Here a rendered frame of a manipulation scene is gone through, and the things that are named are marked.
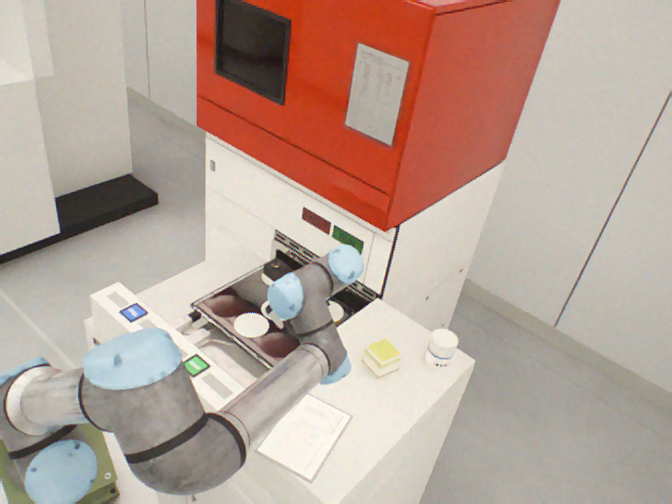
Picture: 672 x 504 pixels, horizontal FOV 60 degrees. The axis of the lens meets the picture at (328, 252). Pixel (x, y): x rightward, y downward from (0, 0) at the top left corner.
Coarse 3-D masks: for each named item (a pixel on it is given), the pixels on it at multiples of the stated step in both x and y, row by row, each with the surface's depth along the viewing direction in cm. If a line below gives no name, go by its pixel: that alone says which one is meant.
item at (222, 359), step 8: (192, 328) 168; (208, 344) 164; (208, 352) 161; (216, 352) 162; (216, 360) 159; (224, 360) 160; (232, 360) 160; (224, 368) 158; (232, 368) 158; (240, 368) 158; (232, 376) 156; (240, 376) 156; (248, 376) 156; (248, 384) 154
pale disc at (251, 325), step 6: (240, 318) 171; (246, 318) 171; (252, 318) 172; (258, 318) 172; (264, 318) 172; (234, 324) 169; (240, 324) 169; (246, 324) 169; (252, 324) 170; (258, 324) 170; (264, 324) 170; (240, 330) 167; (246, 330) 167; (252, 330) 168; (258, 330) 168; (264, 330) 168; (252, 336) 166
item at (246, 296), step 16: (256, 272) 189; (240, 288) 182; (256, 288) 183; (208, 304) 174; (224, 304) 175; (240, 304) 176; (256, 304) 177; (224, 320) 170; (272, 320) 172; (240, 336) 165; (256, 336) 166; (272, 336) 167; (288, 336) 168; (256, 352) 161; (272, 352) 162; (288, 352) 163
